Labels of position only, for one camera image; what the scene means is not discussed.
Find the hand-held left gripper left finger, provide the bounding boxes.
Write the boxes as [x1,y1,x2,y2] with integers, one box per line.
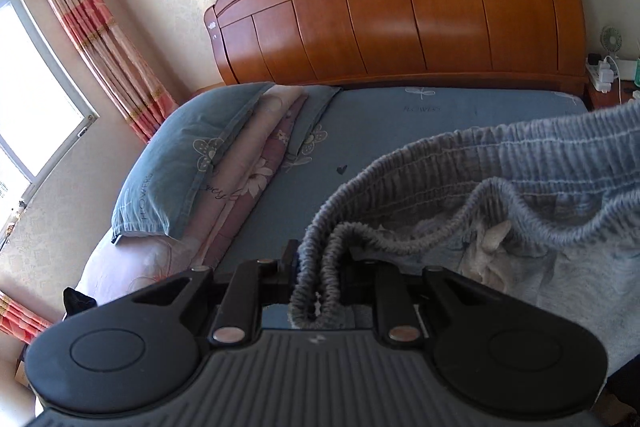
[131,241,301,346]

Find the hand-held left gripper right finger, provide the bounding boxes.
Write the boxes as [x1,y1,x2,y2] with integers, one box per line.
[349,257,502,344]

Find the grey sweat pants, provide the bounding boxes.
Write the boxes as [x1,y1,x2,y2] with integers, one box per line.
[289,103,640,383]

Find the folded pink floral quilt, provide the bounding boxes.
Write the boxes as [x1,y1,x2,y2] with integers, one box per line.
[82,84,307,308]

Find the blue floral pillow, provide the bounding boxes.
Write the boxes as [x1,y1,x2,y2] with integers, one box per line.
[111,83,275,242]

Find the bed with blue floral sheet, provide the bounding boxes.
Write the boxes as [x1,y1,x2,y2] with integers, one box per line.
[80,83,593,308]

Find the flat blue pillow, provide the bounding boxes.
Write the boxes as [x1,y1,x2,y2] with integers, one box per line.
[285,86,343,158]

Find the black garment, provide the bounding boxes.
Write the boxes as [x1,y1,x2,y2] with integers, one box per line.
[62,287,98,320]

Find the pink striped curtain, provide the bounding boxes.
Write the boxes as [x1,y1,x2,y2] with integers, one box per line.
[22,0,181,144]
[0,292,51,344]

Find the wooden headboard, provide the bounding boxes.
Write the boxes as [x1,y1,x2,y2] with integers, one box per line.
[204,0,587,94]

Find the wooden nightstand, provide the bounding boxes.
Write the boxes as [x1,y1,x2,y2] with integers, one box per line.
[585,83,640,112]

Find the white power strip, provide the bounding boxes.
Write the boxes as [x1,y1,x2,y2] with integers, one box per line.
[586,63,621,94]

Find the window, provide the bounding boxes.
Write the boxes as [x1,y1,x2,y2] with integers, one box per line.
[0,0,99,190]

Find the small white desk fan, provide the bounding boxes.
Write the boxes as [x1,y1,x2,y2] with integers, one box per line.
[597,24,623,58]

